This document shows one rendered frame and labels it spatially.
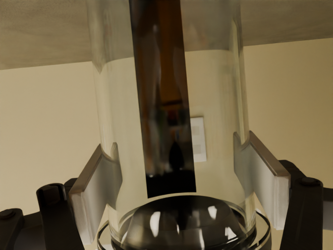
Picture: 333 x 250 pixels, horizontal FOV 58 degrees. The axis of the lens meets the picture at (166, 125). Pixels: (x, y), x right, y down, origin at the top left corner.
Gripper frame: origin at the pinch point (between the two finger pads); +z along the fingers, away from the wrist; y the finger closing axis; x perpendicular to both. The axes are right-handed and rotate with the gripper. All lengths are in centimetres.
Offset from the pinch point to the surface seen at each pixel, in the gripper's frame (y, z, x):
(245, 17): 13.2, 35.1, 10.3
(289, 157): 29, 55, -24
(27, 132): -38, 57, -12
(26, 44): -24.8, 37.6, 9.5
